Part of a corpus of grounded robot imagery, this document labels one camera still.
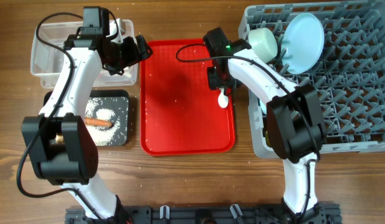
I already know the grey dishwasher rack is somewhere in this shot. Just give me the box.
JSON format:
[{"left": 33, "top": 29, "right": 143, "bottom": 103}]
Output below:
[{"left": 238, "top": 1, "right": 385, "bottom": 153}]

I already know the red plastic tray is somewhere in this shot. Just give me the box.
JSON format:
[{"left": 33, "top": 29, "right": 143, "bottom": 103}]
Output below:
[{"left": 140, "top": 39, "right": 235, "bottom": 156}]

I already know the white plastic spoon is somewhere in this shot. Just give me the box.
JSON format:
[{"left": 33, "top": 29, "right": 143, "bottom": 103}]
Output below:
[{"left": 217, "top": 88, "right": 229, "bottom": 108}]

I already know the black tray bin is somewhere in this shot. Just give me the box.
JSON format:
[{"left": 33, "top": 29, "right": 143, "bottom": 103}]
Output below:
[{"left": 42, "top": 89, "right": 130, "bottom": 147}]

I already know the brown food lump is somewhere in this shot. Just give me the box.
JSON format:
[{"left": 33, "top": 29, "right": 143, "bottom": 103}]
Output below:
[{"left": 55, "top": 134, "right": 65, "bottom": 144}]

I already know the light blue rice bowl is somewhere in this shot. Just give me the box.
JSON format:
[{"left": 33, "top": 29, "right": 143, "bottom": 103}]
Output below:
[{"left": 259, "top": 100, "right": 267, "bottom": 115}]

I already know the yellow plastic cup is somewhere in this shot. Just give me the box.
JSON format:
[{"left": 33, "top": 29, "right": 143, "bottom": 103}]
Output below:
[{"left": 264, "top": 131, "right": 271, "bottom": 147}]

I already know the green bowl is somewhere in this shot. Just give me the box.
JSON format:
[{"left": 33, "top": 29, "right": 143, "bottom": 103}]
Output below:
[{"left": 248, "top": 28, "right": 278, "bottom": 63}]

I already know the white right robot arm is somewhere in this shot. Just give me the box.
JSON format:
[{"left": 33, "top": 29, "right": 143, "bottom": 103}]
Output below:
[{"left": 203, "top": 27, "right": 326, "bottom": 223}]

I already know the orange carrot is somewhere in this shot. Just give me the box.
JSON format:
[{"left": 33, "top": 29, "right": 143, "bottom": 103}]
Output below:
[{"left": 84, "top": 117, "right": 113, "bottom": 128}]

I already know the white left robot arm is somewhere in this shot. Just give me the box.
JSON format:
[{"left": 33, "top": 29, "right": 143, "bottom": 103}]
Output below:
[{"left": 21, "top": 6, "right": 153, "bottom": 223}]

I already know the clear plastic bin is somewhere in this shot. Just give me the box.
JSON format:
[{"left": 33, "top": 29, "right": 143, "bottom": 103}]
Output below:
[{"left": 31, "top": 21, "right": 138, "bottom": 89}]

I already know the light blue plate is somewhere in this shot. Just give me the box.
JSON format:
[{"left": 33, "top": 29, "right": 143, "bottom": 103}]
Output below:
[{"left": 281, "top": 12, "right": 325, "bottom": 74}]

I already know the white rice pile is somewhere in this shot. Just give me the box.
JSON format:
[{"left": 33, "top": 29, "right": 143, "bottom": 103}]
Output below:
[{"left": 85, "top": 96, "right": 128, "bottom": 146}]

